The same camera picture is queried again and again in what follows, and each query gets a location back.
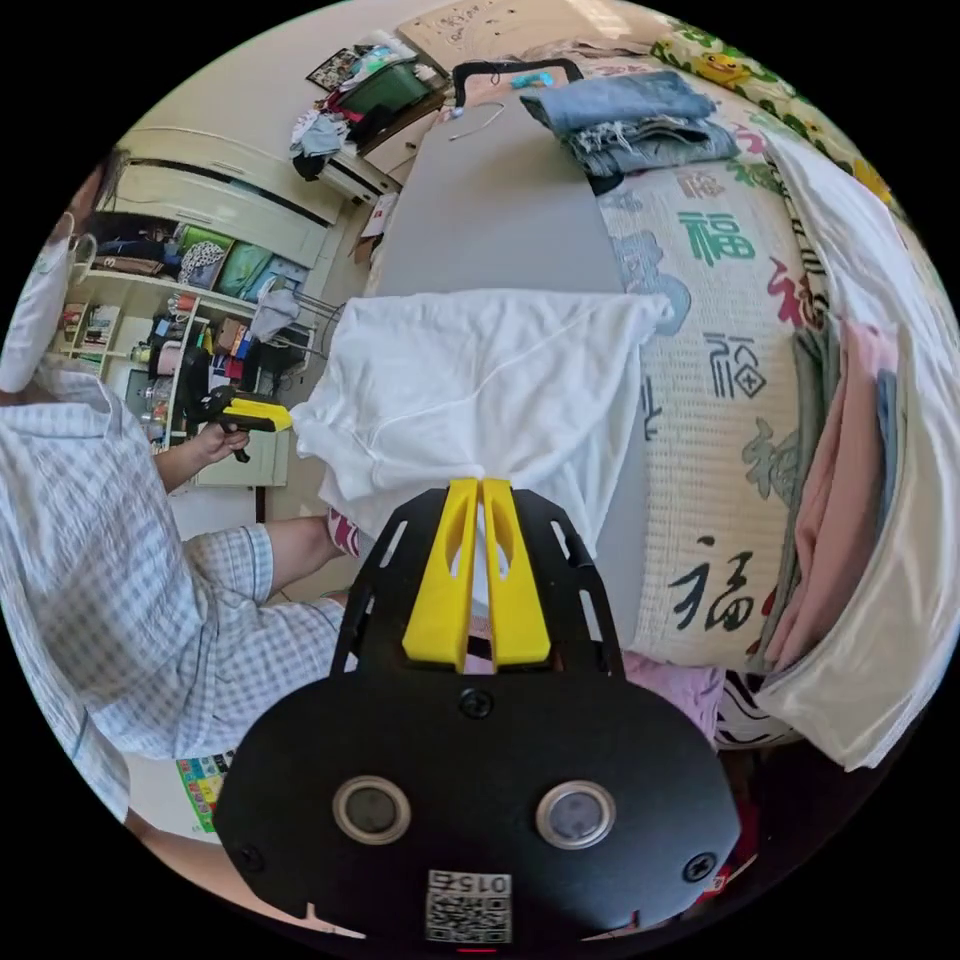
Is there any grey folding board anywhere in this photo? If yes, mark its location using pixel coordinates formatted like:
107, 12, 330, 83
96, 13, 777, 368
367, 95, 654, 571

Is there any rolled flower print blanket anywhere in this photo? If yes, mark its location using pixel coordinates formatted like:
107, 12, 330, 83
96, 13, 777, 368
650, 22, 901, 205

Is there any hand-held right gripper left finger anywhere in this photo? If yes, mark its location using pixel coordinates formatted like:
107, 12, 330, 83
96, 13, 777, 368
401, 477, 481, 673

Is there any bed with printed quilt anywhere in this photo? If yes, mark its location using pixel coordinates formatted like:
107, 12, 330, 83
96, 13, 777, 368
352, 29, 939, 759

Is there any white open cupboard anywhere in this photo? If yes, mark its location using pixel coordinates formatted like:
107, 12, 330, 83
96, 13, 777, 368
52, 127, 340, 490

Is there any green storage box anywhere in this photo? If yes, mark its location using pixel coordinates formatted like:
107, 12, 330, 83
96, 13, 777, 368
337, 59, 438, 118

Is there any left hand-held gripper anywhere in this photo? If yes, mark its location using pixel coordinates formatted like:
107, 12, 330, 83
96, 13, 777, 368
182, 385, 295, 465

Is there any metal clothes hanger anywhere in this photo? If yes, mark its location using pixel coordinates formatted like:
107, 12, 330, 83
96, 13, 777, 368
447, 100, 509, 143

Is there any person's body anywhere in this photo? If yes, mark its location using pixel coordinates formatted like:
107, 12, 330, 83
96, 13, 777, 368
0, 146, 363, 826

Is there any person's right forearm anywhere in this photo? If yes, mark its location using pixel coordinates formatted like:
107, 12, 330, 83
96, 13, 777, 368
119, 806, 369, 943

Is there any cardboard carton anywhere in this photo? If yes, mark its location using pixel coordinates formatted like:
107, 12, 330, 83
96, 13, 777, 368
395, 0, 595, 63

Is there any pile of blue jeans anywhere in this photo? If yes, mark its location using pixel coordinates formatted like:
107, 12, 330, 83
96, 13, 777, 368
521, 68, 742, 181

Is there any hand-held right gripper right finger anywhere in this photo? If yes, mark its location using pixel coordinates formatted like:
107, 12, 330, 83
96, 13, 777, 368
482, 477, 555, 670

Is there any person's left forearm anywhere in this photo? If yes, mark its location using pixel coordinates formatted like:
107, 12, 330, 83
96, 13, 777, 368
152, 443, 202, 495

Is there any white long sleeve shirt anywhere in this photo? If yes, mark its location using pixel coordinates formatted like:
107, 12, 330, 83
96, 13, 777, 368
288, 288, 676, 558

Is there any person's left hand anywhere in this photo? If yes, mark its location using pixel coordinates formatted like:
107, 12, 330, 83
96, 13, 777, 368
185, 424, 253, 473

